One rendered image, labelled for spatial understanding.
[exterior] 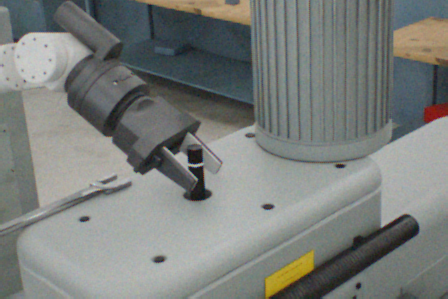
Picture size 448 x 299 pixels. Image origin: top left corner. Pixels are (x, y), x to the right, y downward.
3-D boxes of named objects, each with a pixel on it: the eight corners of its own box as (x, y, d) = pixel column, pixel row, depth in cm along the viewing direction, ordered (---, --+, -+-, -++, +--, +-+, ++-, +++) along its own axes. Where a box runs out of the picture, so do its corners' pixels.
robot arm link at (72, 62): (62, 123, 105) (1, 71, 108) (107, 116, 115) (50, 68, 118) (105, 51, 101) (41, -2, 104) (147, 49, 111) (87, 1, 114)
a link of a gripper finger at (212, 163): (221, 161, 106) (186, 131, 107) (212, 178, 107) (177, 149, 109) (228, 156, 107) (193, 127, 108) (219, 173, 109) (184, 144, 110)
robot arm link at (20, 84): (72, 78, 107) (-10, 94, 112) (109, 75, 115) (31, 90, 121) (64, 28, 107) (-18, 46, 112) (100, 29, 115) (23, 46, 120)
